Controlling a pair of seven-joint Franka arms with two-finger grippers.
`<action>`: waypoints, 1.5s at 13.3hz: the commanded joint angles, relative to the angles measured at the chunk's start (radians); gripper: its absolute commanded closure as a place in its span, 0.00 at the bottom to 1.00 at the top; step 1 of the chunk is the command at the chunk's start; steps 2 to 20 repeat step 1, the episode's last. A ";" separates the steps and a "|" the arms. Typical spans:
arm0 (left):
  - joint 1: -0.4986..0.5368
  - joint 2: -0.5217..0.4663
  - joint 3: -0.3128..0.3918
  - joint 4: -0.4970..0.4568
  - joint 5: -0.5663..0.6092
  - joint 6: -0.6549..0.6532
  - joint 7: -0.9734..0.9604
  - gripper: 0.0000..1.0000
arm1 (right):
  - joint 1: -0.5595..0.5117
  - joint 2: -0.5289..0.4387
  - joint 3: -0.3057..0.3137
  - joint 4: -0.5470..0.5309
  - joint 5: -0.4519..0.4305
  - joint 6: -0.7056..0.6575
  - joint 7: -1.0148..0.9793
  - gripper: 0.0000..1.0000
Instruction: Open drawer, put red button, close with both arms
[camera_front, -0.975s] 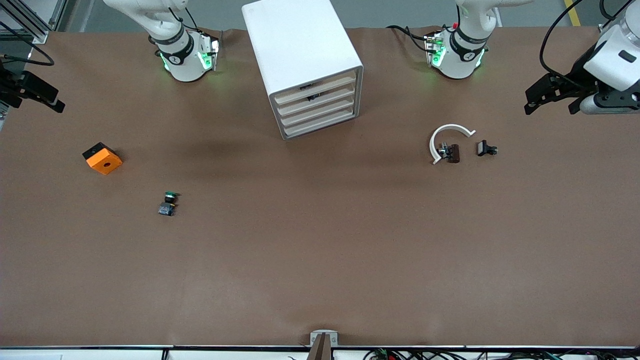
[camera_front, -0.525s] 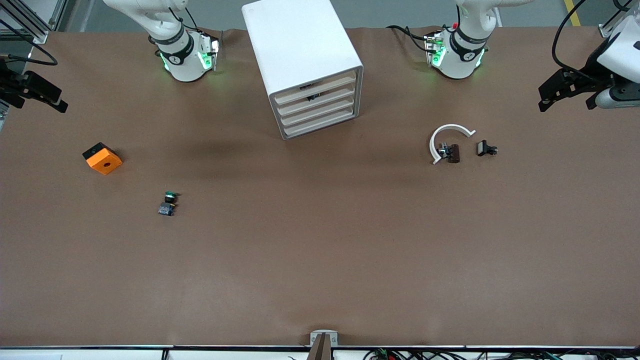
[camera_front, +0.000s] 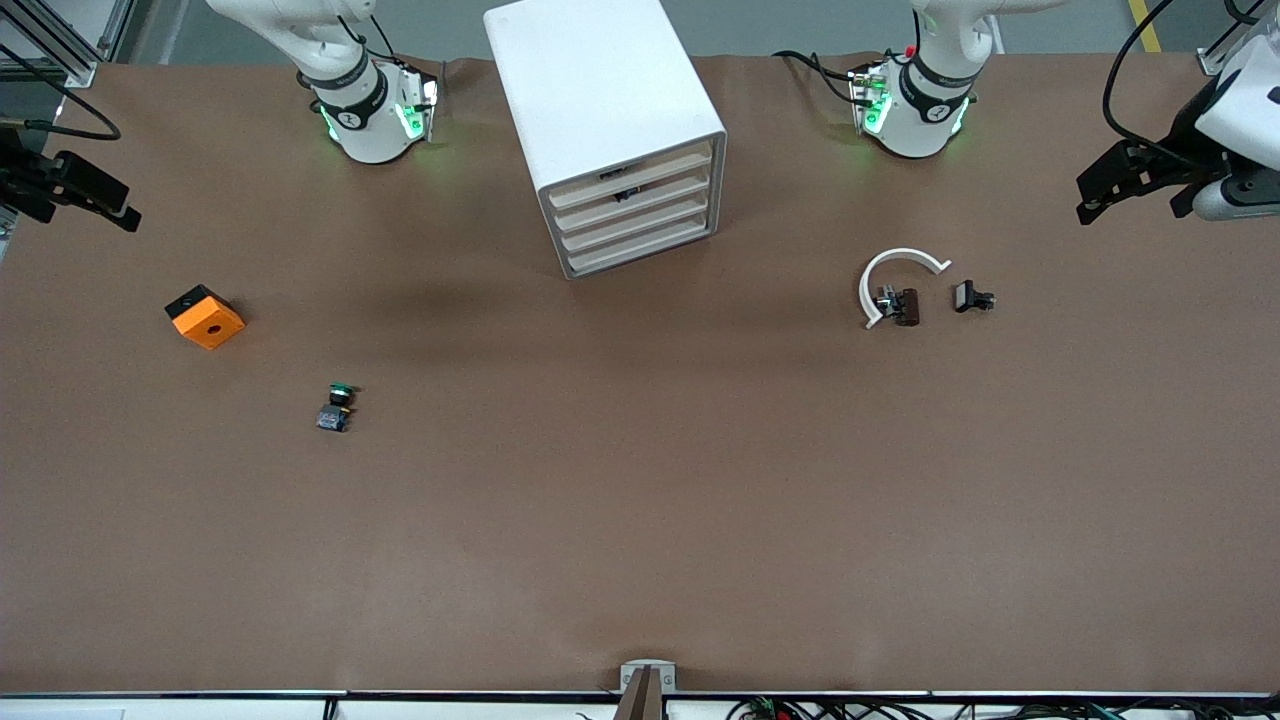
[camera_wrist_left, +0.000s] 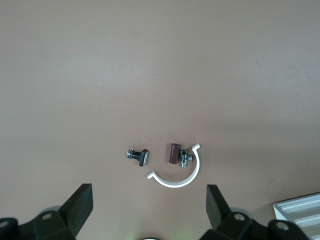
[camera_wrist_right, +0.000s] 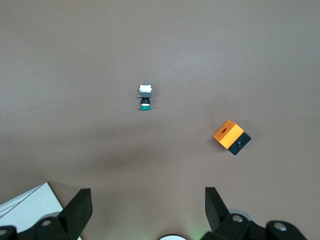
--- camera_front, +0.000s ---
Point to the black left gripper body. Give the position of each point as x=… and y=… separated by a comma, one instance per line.
x=1184, y=153

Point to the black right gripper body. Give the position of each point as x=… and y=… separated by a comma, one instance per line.
x=20, y=184

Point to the beige cabinet drawer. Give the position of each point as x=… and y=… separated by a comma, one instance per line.
x=640, y=246
x=640, y=223
x=660, y=197
x=665, y=168

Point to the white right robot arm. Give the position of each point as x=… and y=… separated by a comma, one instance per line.
x=360, y=120

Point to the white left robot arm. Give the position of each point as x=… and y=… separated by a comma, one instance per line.
x=915, y=120

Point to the green push button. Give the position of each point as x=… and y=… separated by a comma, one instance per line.
x=333, y=418

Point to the white drawer cabinet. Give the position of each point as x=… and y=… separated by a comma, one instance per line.
x=590, y=90

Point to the small black clip part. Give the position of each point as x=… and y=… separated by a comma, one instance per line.
x=966, y=296

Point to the white curved plastic part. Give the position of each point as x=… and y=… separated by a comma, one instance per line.
x=905, y=253

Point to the small brown terminal block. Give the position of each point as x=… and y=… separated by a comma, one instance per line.
x=908, y=306

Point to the brown table cover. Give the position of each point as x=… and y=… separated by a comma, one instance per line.
x=640, y=500

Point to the aluminium frame profile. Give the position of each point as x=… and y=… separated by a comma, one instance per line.
x=60, y=55
x=1215, y=62

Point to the orange button enclosure box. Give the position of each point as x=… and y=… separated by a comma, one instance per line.
x=210, y=325

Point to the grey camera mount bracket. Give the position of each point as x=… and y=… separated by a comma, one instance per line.
x=647, y=678

